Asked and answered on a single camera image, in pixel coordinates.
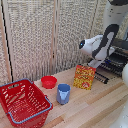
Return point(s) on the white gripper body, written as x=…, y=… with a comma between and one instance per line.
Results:
x=96, y=63

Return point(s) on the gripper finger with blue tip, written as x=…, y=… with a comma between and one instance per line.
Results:
x=107, y=62

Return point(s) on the white black Franka robot arm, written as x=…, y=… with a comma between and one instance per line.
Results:
x=93, y=46

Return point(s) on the black toaster oven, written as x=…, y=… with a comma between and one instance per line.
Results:
x=116, y=61

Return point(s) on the orange red food box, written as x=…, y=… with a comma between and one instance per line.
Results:
x=84, y=77

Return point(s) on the blue plastic cup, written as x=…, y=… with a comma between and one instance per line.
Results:
x=63, y=94

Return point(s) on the red plastic bowl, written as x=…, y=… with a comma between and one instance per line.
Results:
x=49, y=82

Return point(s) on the red shopping basket blue rim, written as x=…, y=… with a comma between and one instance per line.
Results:
x=23, y=103

